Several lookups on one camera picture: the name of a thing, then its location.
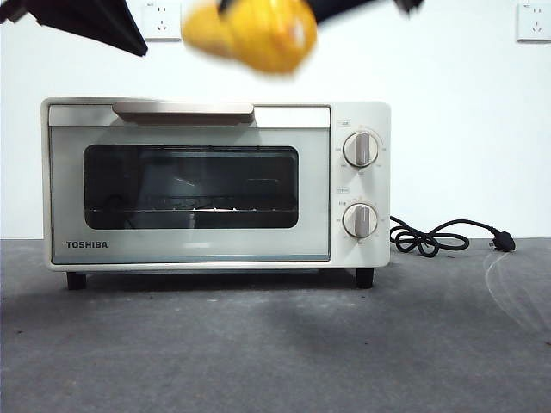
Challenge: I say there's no yellow corn cob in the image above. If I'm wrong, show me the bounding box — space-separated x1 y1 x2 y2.
180 0 319 77

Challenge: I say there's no cream Toshiba toaster oven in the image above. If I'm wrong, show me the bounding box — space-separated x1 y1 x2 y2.
40 96 392 290

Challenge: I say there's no glass oven door with handle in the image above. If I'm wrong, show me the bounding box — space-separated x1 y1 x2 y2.
48 102 331 263

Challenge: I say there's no cream round oven knob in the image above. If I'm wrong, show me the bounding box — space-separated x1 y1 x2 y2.
343 131 381 169
343 202 379 239

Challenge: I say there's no white wall socket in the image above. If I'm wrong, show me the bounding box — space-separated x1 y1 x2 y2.
139 1 183 42
516 2 551 44

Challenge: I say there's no metal wire oven rack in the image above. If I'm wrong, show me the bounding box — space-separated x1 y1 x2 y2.
85 195 298 214

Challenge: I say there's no black power cable with plug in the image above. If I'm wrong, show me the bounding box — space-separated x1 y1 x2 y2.
389 214 517 255

